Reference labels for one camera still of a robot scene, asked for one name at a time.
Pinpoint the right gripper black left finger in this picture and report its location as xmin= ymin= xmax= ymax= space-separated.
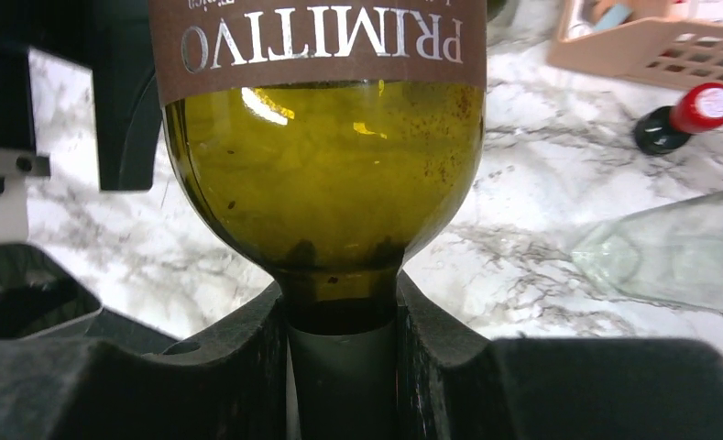
xmin=0 ymin=285 xmax=287 ymax=439

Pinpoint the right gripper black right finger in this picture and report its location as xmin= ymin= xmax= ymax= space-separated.
xmin=397 ymin=274 xmax=723 ymax=440

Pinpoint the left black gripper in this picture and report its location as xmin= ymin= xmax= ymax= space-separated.
xmin=0 ymin=0 xmax=161 ymax=192

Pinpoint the green Primitivo wine bottle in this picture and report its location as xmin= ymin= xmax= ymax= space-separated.
xmin=148 ymin=0 xmax=487 ymax=439

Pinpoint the clear glass bottle right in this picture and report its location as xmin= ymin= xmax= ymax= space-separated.
xmin=571 ymin=191 xmax=723 ymax=313

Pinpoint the small red capped bottle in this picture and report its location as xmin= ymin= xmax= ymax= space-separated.
xmin=632 ymin=82 xmax=723 ymax=156

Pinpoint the peach plastic file organizer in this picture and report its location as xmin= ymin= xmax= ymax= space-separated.
xmin=546 ymin=1 xmax=723 ymax=90

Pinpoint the blue item in organizer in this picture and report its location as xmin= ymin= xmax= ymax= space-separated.
xmin=593 ymin=3 xmax=633 ymax=31

